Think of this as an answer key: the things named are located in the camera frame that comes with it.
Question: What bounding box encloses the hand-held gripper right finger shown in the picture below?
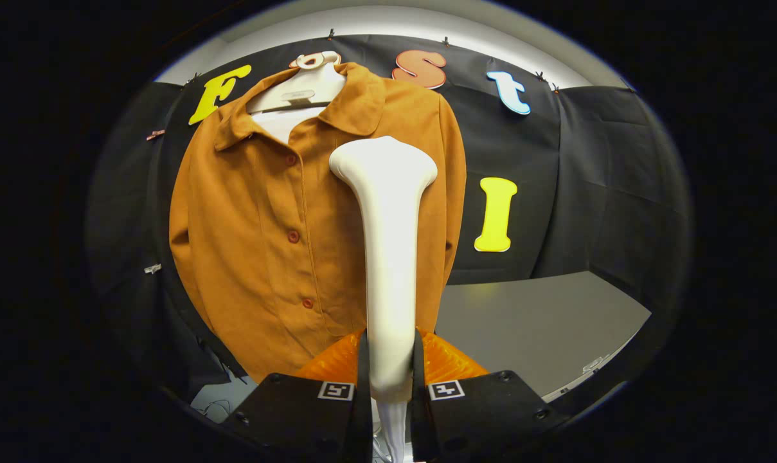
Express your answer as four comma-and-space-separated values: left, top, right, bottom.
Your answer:
411, 328, 569, 463

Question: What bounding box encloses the white mannequin torso stand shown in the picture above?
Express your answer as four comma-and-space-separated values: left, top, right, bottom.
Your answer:
246, 50, 347, 145

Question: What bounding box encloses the black floor cable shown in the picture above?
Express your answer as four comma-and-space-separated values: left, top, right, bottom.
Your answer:
199, 399, 235, 419

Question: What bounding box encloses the white garment steamer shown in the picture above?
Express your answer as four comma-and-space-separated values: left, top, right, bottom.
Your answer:
328, 135, 439, 463

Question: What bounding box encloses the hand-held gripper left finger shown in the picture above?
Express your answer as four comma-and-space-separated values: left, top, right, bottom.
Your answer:
218, 328, 374, 463

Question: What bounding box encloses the black backdrop cloth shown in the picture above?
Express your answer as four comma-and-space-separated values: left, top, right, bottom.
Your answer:
86, 33, 694, 412

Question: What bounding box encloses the orange button shirt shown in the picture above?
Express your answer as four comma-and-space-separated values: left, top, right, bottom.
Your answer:
168, 61, 467, 385

